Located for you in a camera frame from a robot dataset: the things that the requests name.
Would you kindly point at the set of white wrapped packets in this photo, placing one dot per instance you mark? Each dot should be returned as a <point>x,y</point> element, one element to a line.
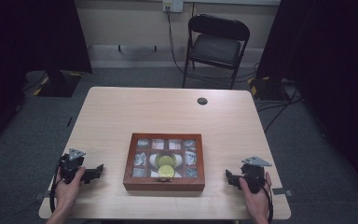
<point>141,158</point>

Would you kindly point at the small white cup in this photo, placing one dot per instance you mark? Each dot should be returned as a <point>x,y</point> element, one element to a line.
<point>152,159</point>
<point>177,174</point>
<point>154,174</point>
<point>179,159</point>

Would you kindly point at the black folding chair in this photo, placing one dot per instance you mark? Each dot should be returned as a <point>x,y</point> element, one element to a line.
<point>214,48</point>

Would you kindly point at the person's left hand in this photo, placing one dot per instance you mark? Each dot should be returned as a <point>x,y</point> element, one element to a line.
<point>66,194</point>

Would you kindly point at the grey tape strip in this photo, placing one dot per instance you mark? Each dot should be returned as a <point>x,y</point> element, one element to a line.
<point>42,195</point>
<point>284,191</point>

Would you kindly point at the dark round table grommet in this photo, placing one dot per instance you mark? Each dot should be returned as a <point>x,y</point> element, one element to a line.
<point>202,101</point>

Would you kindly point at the dark curtain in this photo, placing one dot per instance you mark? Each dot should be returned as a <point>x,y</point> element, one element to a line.
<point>28,46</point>
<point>329,62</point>

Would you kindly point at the wooden box with glass lid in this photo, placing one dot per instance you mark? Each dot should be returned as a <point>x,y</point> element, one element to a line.
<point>164,185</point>

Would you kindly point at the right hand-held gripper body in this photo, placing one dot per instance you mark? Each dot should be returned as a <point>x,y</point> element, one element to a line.
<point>254,174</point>

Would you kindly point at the white wall socket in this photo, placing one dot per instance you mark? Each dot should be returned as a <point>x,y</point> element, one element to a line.
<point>173,5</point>

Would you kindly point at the person's right hand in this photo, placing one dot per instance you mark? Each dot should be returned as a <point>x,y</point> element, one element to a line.
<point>256,200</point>

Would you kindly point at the black stand base striped tape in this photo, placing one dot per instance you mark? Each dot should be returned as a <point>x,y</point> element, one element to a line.
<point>59,85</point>
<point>265,88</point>

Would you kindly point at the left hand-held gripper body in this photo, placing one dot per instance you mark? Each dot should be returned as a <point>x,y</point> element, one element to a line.
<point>70,165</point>

